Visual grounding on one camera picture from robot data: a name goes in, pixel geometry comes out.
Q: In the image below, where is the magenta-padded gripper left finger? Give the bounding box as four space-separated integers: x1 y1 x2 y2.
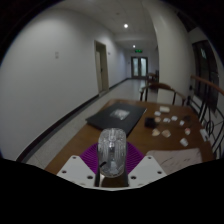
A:
56 143 101 187

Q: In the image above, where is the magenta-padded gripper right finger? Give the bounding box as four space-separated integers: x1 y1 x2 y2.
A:
123 141 168 187

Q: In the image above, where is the transparent grey computer mouse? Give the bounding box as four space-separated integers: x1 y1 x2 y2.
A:
97 127 128 179

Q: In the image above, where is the small black box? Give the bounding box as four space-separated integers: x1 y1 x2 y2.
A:
144 117 157 128

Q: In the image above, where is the wooden armchair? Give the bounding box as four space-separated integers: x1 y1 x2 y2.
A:
139 82 187 106

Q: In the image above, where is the metal railing with wooden handrail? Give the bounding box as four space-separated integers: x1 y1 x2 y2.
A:
186 74 224 160

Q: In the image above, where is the glass double door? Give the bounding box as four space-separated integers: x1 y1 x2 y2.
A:
130 55 149 80

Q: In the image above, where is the pale side door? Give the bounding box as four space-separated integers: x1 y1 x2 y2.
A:
94 40 110 96

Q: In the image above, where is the dark window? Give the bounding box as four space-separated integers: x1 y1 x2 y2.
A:
191 39 221 111

